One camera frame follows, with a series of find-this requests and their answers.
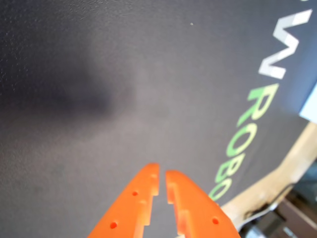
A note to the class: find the dark blue WOWROBO mat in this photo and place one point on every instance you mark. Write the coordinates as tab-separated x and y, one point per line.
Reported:
74	124

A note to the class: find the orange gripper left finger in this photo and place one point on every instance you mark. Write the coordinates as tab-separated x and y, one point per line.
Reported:
128	210

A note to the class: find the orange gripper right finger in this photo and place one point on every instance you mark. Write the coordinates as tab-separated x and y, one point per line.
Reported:
203	210

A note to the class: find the white cardboard box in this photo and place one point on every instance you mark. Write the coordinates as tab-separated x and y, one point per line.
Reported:
310	106

